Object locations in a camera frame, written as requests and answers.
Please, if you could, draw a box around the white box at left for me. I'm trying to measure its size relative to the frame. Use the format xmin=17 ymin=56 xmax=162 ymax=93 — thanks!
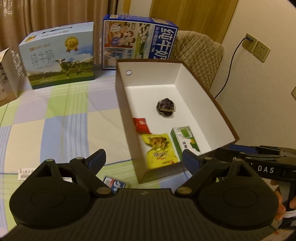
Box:
xmin=0 ymin=48 xmax=25 ymax=106

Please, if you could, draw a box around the dark blue milk carton box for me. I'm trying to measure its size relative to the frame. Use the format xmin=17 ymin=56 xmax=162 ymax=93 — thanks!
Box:
xmin=102 ymin=15 xmax=178 ymax=70

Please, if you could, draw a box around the wall socket with plug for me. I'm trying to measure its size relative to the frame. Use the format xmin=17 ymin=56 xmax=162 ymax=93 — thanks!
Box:
xmin=242 ymin=34 xmax=258 ymax=53

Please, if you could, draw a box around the dark power cable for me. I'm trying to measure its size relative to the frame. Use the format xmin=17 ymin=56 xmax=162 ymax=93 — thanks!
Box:
xmin=214 ymin=37 xmax=247 ymax=99

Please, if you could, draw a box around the person's hand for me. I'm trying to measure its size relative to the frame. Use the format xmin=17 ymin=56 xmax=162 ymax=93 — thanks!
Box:
xmin=274 ymin=187 xmax=296 ymax=221

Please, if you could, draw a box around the red candy packet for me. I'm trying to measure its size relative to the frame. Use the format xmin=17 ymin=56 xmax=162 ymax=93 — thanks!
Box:
xmin=133 ymin=118 xmax=151 ymax=135

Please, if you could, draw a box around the yellow snack packet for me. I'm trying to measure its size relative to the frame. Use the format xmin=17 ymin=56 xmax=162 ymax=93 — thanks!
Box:
xmin=142 ymin=133 xmax=179 ymax=170

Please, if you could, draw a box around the wooden door panel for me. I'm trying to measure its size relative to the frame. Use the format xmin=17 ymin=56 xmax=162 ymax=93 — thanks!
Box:
xmin=149 ymin=0 xmax=239 ymax=43

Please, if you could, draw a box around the light blue milk carton box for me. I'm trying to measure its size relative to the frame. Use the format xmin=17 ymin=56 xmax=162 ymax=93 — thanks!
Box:
xmin=18 ymin=22 xmax=94 ymax=89

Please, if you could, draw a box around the blue white small box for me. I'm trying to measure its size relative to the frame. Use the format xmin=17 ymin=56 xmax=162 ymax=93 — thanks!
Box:
xmin=103 ymin=176 xmax=126 ymax=193

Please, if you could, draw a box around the dark scrunchie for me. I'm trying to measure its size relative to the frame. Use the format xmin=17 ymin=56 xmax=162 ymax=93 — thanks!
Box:
xmin=156 ymin=98 xmax=176 ymax=118

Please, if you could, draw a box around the empty wall socket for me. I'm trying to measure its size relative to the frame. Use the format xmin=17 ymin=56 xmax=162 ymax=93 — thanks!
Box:
xmin=253 ymin=41 xmax=270 ymax=63

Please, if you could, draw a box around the checked bed sheet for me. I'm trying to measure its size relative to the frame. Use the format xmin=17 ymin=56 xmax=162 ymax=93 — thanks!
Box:
xmin=1 ymin=68 xmax=189 ymax=235

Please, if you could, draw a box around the brown curtain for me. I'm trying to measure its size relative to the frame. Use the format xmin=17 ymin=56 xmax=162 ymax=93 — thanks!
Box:
xmin=1 ymin=0 xmax=118 ymax=64

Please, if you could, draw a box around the beige quilted chair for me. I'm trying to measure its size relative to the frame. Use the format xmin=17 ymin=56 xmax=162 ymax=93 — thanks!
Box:
xmin=170 ymin=31 xmax=224 ymax=89

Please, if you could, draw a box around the wall switch at right edge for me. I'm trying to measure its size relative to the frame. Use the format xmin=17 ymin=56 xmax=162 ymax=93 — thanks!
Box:
xmin=291 ymin=87 xmax=296 ymax=100

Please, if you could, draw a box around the brown cardboard box white inside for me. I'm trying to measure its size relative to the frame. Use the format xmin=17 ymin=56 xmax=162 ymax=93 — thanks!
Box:
xmin=115 ymin=59 xmax=239 ymax=183

